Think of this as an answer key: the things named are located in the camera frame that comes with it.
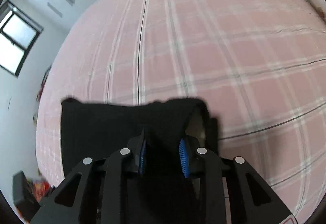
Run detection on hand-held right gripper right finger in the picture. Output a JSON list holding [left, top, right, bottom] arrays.
[[178, 137, 297, 224]]

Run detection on black box on floor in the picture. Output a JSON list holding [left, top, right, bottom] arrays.
[[13, 171, 40, 212]]

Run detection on pink plaid bed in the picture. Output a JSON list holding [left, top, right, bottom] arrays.
[[36, 0, 326, 223]]

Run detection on black framed window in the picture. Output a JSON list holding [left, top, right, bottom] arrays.
[[0, 1, 44, 78]]

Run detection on red patterned bag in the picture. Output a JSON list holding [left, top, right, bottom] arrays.
[[32, 180, 53, 201]]

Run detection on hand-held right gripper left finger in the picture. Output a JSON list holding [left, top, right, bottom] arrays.
[[30, 128, 148, 224]]

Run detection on black pants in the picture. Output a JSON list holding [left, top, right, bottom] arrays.
[[61, 97, 219, 224]]

